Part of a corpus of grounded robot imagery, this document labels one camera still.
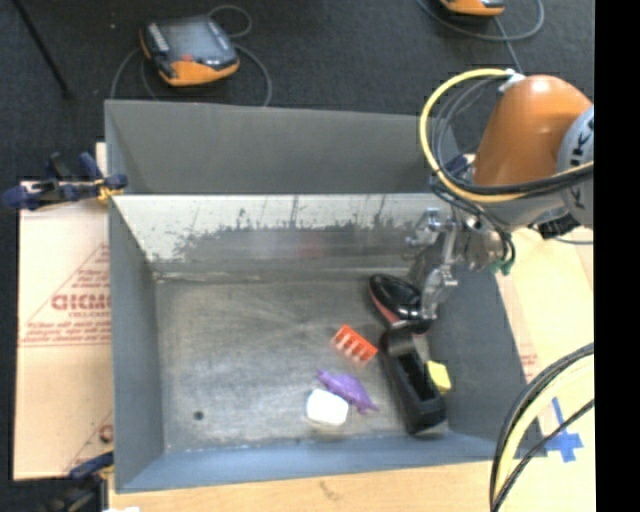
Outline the black long stapler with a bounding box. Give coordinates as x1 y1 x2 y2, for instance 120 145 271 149
379 328 449 437

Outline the black cylinder on white bracket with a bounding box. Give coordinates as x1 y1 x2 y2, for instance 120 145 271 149
536 213 572 241

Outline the orange ribbed plastic piece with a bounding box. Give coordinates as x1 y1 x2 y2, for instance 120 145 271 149
329 323 380 369

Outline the yellow sponge block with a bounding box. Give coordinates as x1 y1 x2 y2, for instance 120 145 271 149
424 359 453 396

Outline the purple toy dinosaur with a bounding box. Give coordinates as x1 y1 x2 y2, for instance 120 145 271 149
315 368 380 416

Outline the white rounded block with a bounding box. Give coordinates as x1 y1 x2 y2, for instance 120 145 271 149
305 388 350 428

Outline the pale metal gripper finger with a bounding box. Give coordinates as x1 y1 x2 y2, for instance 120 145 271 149
418 264 460 322
404 207 454 251

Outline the grey metal bin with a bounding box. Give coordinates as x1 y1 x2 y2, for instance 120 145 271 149
103 99 527 494

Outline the brown cardboard board, red print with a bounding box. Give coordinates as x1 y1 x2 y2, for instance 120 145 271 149
12 197 596 482

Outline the black and red oval object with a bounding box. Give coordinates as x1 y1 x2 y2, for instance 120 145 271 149
368 273 434 332

